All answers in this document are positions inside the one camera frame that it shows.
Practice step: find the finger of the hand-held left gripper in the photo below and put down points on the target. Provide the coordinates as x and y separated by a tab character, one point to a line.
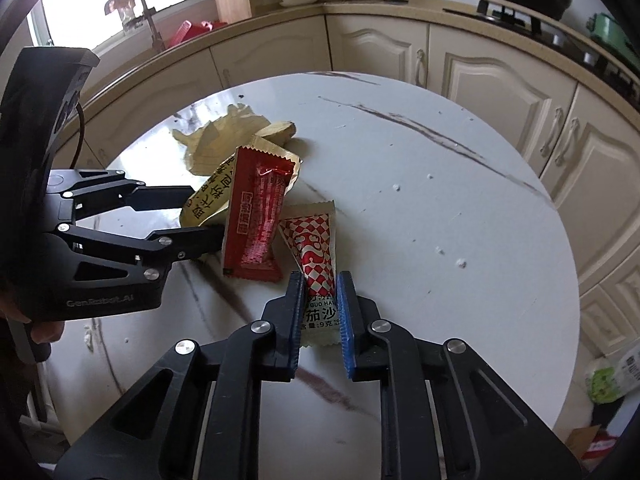
160	197
200	240

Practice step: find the person's left hand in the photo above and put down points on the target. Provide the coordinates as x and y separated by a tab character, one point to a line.
47	331

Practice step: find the red sauce packet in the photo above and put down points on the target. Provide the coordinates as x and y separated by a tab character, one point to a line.
255	220

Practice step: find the cream kitchen base cabinets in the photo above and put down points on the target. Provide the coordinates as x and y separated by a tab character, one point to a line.
480	80

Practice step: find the windowsill ornament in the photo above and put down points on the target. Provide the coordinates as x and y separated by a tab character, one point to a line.
122	2

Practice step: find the black gas stove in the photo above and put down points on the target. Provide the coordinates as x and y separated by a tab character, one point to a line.
520	20

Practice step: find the red white checkered packet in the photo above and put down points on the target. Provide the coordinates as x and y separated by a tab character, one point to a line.
312	250

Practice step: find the crumpled beige wrapper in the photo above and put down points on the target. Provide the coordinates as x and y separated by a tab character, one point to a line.
225	132

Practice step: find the yellow seasoning packet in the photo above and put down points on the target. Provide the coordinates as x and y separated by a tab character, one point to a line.
210	200

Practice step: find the white green plastic bag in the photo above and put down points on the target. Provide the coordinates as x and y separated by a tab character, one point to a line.
607	380

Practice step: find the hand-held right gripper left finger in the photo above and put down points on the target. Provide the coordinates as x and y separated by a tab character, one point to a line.
295	310

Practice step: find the green pot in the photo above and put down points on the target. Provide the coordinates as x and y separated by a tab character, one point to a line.
617	40

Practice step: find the brown cardboard box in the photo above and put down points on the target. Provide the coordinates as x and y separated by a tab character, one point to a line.
587	442

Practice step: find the red plastic containers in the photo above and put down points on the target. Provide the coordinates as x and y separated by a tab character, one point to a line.
187	35

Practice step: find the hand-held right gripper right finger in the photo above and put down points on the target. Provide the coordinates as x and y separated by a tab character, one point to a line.
345	320

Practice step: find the round white marble table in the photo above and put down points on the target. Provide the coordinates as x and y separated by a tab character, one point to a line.
425	200

